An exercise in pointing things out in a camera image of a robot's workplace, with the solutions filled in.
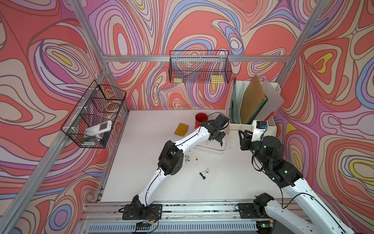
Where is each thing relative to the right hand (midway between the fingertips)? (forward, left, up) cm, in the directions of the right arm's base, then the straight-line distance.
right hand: (241, 135), depth 70 cm
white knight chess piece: (-6, +16, -27) cm, 32 cm away
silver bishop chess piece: (+3, +28, -27) cm, 39 cm away
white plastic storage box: (+12, +10, -27) cm, 31 cm away
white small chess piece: (+2, +21, -28) cm, 35 cm away
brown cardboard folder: (+39, -21, -8) cm, 45 cm away
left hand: (+14, +5, -18) cm, 24 cm away
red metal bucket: (+28, +18, -18) cm, 38 cm away
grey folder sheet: (+23, -25, +1) cm, 34 cm away
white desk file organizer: (+20, -34, -24) cm, 46 cm away
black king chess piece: (-10, +18, -27) cm, 34 cm away
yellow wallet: (+26, +31, -26) cm, 48 cm away
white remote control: (+4, +68, +5) cm, 68 cm away
